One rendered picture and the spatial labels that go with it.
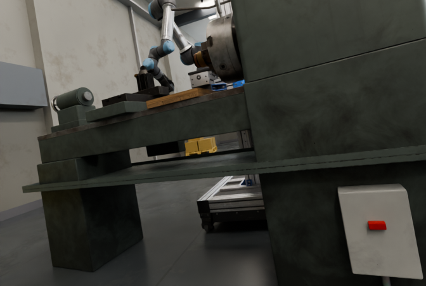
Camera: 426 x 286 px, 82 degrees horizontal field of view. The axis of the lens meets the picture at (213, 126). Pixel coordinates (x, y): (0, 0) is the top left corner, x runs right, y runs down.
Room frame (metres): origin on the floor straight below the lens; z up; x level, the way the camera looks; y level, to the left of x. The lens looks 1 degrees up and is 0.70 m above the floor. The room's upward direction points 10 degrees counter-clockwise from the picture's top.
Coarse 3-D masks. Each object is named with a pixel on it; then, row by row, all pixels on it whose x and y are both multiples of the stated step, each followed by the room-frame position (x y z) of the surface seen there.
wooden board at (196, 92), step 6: (186, 90) 1.13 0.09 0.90; (192, 90) 1.12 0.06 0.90; (198, 90) 1.11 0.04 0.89; (204, 90) 1.17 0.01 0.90; (210, 90) 1.23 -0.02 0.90; (168, 96) 1.17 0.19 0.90; (174, 96) 1.16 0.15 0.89; (180, 96) 1.15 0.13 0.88; (186, 96) 1.13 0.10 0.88; (192, 96) 1.12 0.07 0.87; (150, 102) 1.22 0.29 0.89; (156, 102) 1.21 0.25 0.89; (162, 102) 1.19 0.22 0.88; (168, 102) 1.18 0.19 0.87; (174, 102) 1.17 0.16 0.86
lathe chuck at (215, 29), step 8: (224, 16) 1.11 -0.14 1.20; (208, 24) 1.13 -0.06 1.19; (216, 24) 1.09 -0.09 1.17; (208, 32) 1.10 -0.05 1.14; (216, 32) 1.08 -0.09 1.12; (216, 40) 1.07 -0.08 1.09; (224, 40) 1.06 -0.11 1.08; (208, 48) 1.09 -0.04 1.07; (216, 48) 1.08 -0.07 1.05; (224, 48) 1.06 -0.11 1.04; (216, 56) 1.09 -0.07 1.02; (224, 56) 1.08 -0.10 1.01; (216, 64) 1.11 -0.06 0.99; (232, 64) 1.09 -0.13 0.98; (216, 72) 1.14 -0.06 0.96; (224, 72) 1.13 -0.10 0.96; (232, 72) 1.13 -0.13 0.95; (224, 80) 1.18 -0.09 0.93; (232, 80) 1.19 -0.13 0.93; (240, 80) 1.20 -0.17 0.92
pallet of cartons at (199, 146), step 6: (198, 138) 8.55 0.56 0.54; (210, 138) 8.04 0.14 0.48; (186, 144) 7.98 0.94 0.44; (192, 144) 7.95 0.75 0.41; (198, 144) 7.90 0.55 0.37; (204, 144) 7.89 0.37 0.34; (210, 144) 7.87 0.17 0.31; (186, 150) 7.99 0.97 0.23; (192, 150) 7.95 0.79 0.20; (198, 150) 7.98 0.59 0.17; (204, 150) 7.87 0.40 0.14; (210, 150) 7.84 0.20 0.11; (216, 150) 8.85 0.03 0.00
